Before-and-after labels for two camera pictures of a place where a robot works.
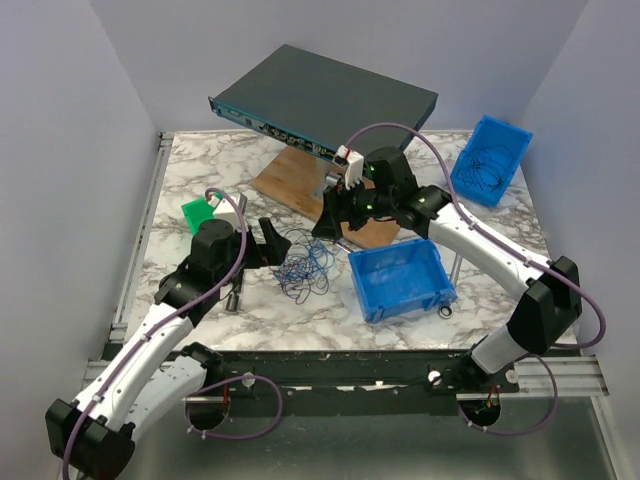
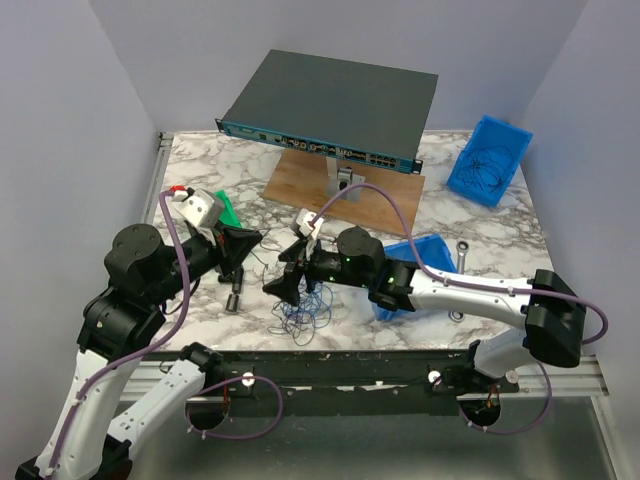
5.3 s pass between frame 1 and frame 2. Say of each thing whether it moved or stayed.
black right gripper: moved
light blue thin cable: moved
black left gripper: moved
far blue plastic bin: stayed
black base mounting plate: stayed
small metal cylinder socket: stayed
